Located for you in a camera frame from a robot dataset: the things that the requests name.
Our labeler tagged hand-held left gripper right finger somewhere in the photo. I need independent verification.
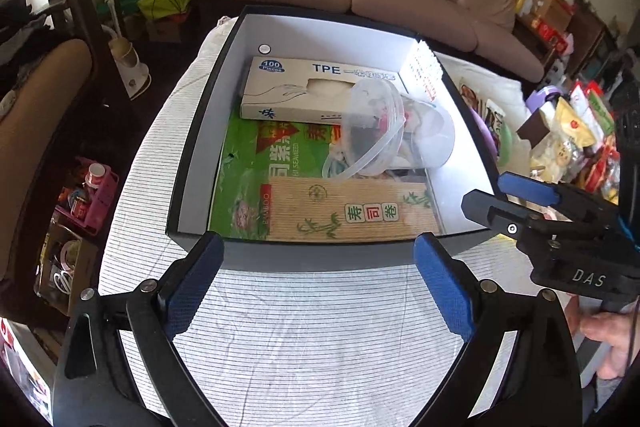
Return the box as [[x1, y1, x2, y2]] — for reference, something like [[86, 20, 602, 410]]
[[412, 232, 583, 427]]

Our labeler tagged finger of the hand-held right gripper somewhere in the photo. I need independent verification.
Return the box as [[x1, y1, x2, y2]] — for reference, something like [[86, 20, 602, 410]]
[[497, 172, 622, 229], [461, 189, 552, 254]]

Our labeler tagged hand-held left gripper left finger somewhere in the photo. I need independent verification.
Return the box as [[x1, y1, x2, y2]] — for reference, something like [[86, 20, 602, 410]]
[[51, 231, 225, 427]]

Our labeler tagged clear plastic cup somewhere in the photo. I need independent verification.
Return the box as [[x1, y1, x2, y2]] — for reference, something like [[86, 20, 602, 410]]
[[397, 99, 456, 170]]

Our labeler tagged dark blue storage box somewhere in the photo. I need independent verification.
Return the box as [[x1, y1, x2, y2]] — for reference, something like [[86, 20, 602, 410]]
[[165, 5, 511, 273]]

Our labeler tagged clear plastic tub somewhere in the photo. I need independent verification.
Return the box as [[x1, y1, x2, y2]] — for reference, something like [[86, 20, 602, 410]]
[[322, 79, 407, 180]]

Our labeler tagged striped cloth covered desktop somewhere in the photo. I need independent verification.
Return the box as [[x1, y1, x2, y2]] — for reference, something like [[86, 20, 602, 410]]
[[97, 17, 531, 427]]

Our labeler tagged person's right hand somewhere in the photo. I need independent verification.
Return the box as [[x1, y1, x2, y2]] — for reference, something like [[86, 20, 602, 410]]
[[580, 311, 640, 380]]

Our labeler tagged clear bag of biscuits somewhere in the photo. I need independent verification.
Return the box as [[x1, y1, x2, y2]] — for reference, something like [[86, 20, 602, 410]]
[[530, 132, 576, 182]]

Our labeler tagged green round lid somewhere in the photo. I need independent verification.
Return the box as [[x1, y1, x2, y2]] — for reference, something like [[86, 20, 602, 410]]
[[492, 122, 516, 168]]

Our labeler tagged small brown box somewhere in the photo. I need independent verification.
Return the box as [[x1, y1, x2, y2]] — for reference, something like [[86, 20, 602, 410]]
[[516, 109, 548, 150]]

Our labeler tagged purple pouch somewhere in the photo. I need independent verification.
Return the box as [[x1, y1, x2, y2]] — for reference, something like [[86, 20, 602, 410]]
[[467, 107, 501, 158]]

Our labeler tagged chocolate packet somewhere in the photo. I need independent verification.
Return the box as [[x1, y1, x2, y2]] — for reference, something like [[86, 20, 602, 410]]
[[482, 99, 507, 142], [457, 79, 488, 118]]

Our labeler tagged yellow snack bag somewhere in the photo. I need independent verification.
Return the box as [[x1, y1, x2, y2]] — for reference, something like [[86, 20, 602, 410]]
[[550, 97, 598, 152]]

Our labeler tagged purple plastic jug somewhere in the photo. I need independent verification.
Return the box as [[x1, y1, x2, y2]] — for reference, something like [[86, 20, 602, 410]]
[[525, 87, 563, 112]]

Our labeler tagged pile of snack packets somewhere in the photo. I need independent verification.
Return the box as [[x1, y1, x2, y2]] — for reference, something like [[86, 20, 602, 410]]
[[567, 79, 621, 202]]

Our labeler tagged green seaweed packet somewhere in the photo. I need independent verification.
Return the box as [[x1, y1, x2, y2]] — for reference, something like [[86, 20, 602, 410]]
[[207, 114, 436, 242]]

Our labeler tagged pink plastic basket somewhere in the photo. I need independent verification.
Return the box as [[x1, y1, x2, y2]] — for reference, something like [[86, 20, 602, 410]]
[[55, 157, 121, 238]]

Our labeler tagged cardboard box with tape rolls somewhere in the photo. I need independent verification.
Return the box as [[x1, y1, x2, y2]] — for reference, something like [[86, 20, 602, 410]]
[[35, 217, 101, 318]]

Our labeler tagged bamboo sushi mat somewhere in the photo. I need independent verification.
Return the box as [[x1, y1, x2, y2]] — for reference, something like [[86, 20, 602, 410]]
[[260, 179, 443, 243]]

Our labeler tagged dark wooden cabinet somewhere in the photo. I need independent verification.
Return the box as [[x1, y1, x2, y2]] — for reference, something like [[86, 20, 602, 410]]
[[515, 0, 626, 78]]

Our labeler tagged white glove box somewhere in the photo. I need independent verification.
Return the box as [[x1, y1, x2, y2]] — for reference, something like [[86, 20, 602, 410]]
[[240, 56, 408, 125]]

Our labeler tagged white small appliance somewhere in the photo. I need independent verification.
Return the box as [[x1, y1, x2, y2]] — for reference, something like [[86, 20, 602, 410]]
[[102, 24, 153, 100]]

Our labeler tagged wooden chair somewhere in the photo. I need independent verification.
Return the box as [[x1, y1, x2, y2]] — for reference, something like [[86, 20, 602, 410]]
[[0, 0, 126, 323]]

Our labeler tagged green bag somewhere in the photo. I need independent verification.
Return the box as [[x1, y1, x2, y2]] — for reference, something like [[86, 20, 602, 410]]
[[137, 0, 193, 20]]

